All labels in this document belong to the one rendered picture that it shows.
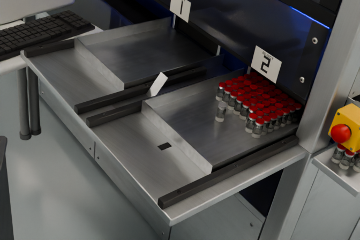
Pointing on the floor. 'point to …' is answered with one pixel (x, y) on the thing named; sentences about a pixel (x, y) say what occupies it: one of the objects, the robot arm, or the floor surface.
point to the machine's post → (319, 114)
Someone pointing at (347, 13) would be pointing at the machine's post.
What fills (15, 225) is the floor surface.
